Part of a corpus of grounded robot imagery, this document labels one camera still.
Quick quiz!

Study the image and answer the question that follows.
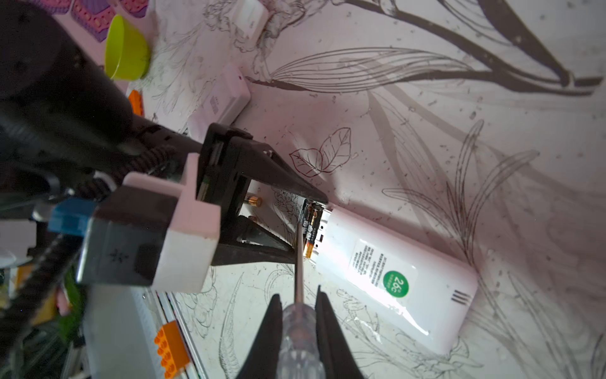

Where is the clear handle screwdriver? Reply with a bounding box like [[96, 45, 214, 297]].
[[276, 224, 326, 379]]

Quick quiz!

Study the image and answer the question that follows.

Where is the lime green bowl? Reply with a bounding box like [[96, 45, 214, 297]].
[[104, 15, 151, 81]]

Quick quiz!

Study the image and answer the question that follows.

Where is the orange lego brick on table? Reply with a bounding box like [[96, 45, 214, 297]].
[[128, 90, 145, 117]]

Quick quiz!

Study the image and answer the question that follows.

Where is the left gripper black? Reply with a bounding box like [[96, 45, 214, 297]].
[[196, 123, 328, 266]]

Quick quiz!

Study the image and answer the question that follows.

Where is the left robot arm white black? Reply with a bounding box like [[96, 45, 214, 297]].
[[1, 1, 328, 280]]

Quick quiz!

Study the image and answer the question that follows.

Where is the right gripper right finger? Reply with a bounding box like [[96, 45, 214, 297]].
[[315, 287, 365, 379]]

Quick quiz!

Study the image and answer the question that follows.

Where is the white remote control with batteries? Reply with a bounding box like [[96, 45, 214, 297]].
[[186, 63, 251, 142]]

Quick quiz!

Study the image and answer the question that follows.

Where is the orange lego brick on rail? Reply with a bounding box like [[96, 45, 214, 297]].
[[154, 321, 191, 379]]

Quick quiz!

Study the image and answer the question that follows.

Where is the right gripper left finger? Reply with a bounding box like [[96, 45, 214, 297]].
[[236, 294, 283, 379]]

